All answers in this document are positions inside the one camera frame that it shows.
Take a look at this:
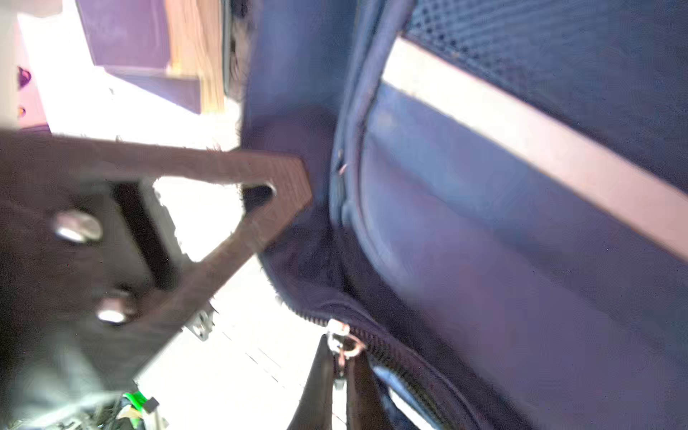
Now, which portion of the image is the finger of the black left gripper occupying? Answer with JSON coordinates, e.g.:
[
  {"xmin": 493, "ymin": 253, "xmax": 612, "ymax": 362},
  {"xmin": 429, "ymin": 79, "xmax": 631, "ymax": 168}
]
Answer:
[{"xmin": 1, "ymin": 131, "xmax": 311, "ymax": 398}]

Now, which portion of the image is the navy blue backpack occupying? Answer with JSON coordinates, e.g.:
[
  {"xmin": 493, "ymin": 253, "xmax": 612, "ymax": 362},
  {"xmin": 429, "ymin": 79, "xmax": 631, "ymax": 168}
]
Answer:
[{"xmin": 241, "ymin": 1, "xmax": 687, "ymax": 429}]

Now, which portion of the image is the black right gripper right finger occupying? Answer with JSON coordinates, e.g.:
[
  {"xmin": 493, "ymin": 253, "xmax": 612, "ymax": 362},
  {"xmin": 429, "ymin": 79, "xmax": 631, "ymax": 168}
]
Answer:
[{"xmin": 346, "ymin": 351, "xmax": 392, "ymax": 430}]

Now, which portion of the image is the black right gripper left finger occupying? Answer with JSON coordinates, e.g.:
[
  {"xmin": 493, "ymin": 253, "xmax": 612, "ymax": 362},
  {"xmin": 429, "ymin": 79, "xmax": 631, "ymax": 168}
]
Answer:
[{"xmin": 288, "ymin": 335, "xmax": 335, "ymax": 430}]

